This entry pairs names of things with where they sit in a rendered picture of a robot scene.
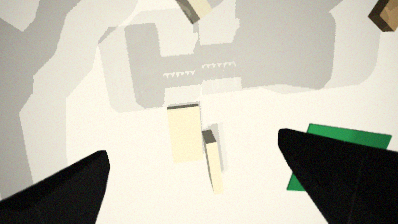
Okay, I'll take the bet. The brown flat block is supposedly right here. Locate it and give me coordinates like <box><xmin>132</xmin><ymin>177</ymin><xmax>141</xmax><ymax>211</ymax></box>
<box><xmin>368</xmin><ymin>0</ymin><xmax>398</xmax><ymax>32</ymax></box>

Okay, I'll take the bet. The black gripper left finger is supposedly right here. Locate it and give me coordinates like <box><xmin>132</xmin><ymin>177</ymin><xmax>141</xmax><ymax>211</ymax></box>
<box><xmin>0</xmin><ymin>150</ymin><xmax>110</xmax><ymax>224</ymax></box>

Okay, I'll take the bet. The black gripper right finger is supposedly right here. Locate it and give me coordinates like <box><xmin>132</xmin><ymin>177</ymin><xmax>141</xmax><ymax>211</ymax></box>
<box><xmin>278</xmin><ymin>128</ymin><xmax>398</xmax><ymax>224</ymax></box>

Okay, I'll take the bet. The beige rectangular block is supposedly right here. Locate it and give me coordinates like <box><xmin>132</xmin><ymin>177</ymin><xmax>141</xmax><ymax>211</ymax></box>
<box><xmin>167</xmin><ymin>104</ymin><xmax>203</xmax><ymax>164</ymax></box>
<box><xmin>202</xmin><ymin>129</ymin><xmax>224</xmax><ymax>195</ymax></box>
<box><xmin>176</xmin><ymin>0</ymin><xmax>213</xmax><ymax>24</ymax></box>

